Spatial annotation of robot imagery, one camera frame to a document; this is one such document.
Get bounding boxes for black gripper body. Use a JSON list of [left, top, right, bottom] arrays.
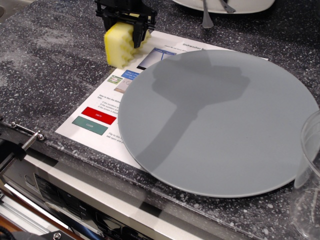
[[94, 0, 158, 28]]

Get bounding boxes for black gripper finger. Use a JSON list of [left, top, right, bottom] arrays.
[[102, 12, 118, 31], [132, 21, 148, 49]]

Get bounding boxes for yellow sponge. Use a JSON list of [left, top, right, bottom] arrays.
[[104, 21, 151, 69]]

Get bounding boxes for grey round plate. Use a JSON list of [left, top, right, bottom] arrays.
[[118, 50, 319, 198]]

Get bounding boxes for white dish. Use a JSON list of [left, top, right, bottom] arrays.
[[174, 0, 275, 14]]

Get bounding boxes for laminated dishwasher instruction sheet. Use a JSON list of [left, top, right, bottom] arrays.
[[57, 31, 267, 171]]

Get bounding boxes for metal clamp screw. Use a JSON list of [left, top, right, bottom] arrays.
[[0, 122, 46, 176]]

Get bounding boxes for stainless steel dishwasher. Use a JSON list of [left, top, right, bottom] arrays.
[[2, 151, 245, 240]]

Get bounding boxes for clear plastic cup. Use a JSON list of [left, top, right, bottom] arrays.
[[289, 111, 320, 240]]

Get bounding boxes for metal spoon handle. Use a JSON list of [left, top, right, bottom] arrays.
[[202, 0, 214, 29]]

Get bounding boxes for metal utensil handle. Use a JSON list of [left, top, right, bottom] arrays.
[[220, 0, 236, 13]]

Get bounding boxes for black clamp bracket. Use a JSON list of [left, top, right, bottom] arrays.
[[0, 138, 27, 163]]

